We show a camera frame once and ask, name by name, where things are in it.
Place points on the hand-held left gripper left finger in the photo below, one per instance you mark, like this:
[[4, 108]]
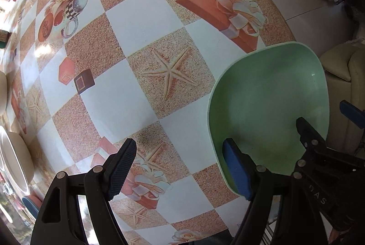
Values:
[[121, 173]]

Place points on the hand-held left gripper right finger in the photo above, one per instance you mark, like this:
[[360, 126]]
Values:
[[236, 171]]

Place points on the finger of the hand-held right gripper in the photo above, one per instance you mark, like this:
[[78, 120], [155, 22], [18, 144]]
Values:
[[309, 134], [352, 114]]

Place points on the green plate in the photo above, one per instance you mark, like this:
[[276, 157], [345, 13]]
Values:
[[268, 102]]

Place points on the white paper bowl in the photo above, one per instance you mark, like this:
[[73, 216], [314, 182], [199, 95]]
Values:
[[15, 153]]

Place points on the beige sofa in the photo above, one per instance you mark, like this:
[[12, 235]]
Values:
[[342, 68]]

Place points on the checkered printed tablecloth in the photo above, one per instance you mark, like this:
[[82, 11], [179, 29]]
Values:
[[137, 34]]

